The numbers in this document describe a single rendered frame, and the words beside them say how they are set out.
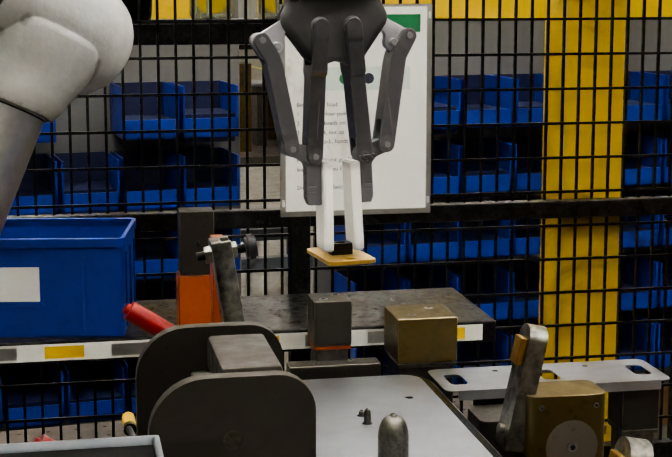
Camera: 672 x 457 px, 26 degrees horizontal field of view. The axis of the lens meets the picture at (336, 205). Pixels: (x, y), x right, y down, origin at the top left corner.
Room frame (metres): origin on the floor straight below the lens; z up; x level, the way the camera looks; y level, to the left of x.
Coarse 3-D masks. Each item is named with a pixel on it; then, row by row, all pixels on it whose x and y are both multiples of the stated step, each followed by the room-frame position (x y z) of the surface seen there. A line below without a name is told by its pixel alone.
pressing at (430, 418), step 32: (320, 384) 1.73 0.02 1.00; (352, 384) 1.73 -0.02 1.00; (384, 384) 1.73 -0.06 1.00; (416, 384) 1.73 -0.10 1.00; (320, 416) 1.60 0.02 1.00; (352, 416) 1.60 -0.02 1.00; (384, 416) 1.60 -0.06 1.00; (416, 416) 1.60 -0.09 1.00; (448, 416) 1.60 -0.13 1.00; (320, 448) 1.48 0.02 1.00; (352, 448) 1.48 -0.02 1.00; (416, 448) 1.48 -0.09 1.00; (448, 448) 1.48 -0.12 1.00; (480, 448) 1.48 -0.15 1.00
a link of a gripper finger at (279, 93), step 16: (256, 48) 1.12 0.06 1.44; (272, 48) 1.11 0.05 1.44; (272, 64) 1.11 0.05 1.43; (272, 80) 1.11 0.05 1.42; (272, 96) 1.12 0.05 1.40; (288, 96) 1.11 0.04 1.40; (272, 112) 1.13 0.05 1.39; (288, 112) 1.11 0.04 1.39; (288, 128) 1.11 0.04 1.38; (288, 144) 1.11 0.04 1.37
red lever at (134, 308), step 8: (128, 304) 1.52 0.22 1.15; (136, 304) 1.52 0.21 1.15; (128, 312) 1.51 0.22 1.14; (136, 312) 1.51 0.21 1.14; (144, 312) 1.52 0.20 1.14; (152, 312) 1.52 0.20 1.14; (128, 320) 1.51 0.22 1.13; (136, 320) 1.51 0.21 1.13; (144, 320) 1.51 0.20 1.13; (152, 320) 1.52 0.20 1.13; (160, 320) 1.52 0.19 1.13; (144, 328) 1.52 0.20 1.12; (152, 328) 1.51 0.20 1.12; (160, 328) 1.52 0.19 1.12
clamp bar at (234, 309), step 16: (208, 240) 1.55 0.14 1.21; (224, 240) 1.55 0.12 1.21; (208, 256) 1.53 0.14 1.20; (224, 256) 1.52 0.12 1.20; (256, 256) 1.54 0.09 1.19; (224, 272) 1.52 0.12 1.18; (224, 288) 1.52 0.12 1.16; (224, 304) 1.52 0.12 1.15; (240, 304) 1.53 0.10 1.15; (224, 320) 1.52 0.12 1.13; (240, 320) 1.53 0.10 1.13
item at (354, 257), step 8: (344, 240) 1.14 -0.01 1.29; (312, 248) 1.16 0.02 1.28; (336, 248) 1.12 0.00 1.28; (344, 248) 1.12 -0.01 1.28; (352, 248) 1.12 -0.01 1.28; (320, 256) 1.12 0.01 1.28; (328, 256) 1.11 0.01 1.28; (336, 256) 1.11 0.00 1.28; (344, 256) 1.11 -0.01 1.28; (352, 256) 1.11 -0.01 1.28; (360, 256) 1.11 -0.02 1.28; (368, 256) 1.11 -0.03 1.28; (328, 264) 1.09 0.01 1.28; (336, 264) 1.09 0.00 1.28; (344, 264) 1.09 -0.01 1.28; (352, 264) 1.09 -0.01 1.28
